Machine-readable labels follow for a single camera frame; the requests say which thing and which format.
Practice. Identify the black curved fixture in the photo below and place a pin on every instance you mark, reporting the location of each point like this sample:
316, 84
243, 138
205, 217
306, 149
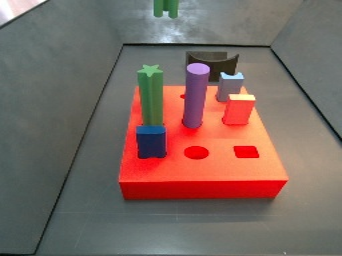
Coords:
217, 60

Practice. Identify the dark blue peg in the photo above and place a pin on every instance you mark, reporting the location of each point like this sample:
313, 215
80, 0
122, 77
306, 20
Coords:
151, 142

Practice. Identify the purple cylinder peg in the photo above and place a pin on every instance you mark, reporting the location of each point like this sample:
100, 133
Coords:
197, 81

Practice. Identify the green three prong object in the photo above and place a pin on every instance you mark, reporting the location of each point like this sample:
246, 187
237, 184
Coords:
169, 6

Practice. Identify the red peg board base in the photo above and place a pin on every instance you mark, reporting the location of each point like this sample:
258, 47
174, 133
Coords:
217, 161

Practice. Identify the light blue grey peg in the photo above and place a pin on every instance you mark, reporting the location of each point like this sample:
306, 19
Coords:
230, 85

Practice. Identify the green star peg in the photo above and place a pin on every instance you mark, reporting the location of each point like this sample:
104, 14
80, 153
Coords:
150, 80

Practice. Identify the red rectangular peg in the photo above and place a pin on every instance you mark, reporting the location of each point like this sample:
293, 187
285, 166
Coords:
238, 109

